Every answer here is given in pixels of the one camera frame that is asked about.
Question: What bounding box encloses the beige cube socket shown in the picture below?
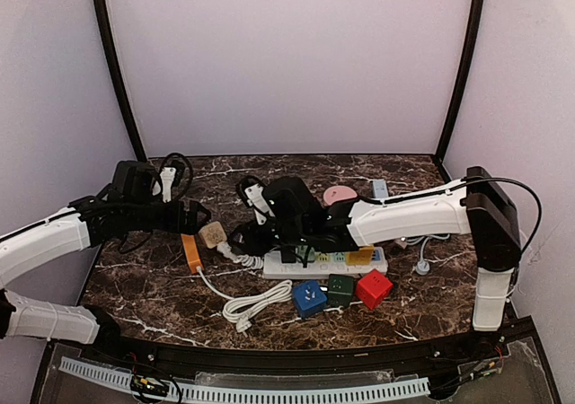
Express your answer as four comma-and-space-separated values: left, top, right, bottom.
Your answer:
199, 221, 227, 249

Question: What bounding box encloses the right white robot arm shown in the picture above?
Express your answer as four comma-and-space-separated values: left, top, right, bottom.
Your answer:
233, 166, 531, 332

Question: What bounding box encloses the grey blue power strip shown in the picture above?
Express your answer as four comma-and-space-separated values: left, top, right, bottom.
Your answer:
371, 180, 389, 198

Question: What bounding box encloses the light blue plug cable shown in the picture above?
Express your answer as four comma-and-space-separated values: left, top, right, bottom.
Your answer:
394, 235, 450, 276

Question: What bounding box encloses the dark green cube socket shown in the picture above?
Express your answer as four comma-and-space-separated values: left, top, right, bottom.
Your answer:
327, 274, 355, 307

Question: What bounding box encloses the white power cable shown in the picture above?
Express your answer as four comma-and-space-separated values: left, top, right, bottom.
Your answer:
197, 267, 294, 335

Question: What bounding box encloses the blue cube socket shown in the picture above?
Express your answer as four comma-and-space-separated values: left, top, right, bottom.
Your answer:
292, 280, 327, 319

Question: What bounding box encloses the yellow cube socket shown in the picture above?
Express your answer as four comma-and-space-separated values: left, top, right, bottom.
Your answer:
346, 246, 375, 266

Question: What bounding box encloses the right black frame post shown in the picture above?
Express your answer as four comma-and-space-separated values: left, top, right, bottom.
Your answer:
434, 0, 484, 166

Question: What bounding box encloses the red cube socket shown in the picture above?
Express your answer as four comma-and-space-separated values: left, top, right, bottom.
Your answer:
355, 269, 394, 310

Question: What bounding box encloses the white braided cable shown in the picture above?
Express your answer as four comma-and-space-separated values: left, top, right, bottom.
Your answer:
217, 242, 266, 269

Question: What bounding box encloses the white power strip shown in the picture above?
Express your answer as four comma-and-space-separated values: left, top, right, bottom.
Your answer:
262, 246, 388, 280

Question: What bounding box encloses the left black frame post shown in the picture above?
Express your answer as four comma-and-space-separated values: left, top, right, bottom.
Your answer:
93, 0, 147, 162

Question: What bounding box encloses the white slotted cable duct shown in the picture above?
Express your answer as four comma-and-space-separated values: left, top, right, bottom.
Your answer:
58, 356, 429, 403

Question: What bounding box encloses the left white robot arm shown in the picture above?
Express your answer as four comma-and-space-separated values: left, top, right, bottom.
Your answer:
1, 197, 211, 345

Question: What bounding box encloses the pink plug adapter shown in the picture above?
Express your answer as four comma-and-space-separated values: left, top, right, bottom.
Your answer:
323, 185, 358, 206

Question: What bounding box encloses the orange power strip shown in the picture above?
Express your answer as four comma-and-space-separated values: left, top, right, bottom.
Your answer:
181, 234, 203, 274

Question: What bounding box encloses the black frame post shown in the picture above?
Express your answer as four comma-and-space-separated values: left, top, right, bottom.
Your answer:
434, 0, 484, 166
93, 0, 147, 162

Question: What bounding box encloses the mint green cube adapter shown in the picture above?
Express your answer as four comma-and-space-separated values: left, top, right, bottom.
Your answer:
307, 249, 331, 263

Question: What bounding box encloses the black charger plug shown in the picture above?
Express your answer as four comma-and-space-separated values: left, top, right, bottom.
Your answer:
280, 247, 297, 264

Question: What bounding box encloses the small circuit board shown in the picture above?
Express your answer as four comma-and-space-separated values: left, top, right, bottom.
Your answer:
129, 375, 170, 398

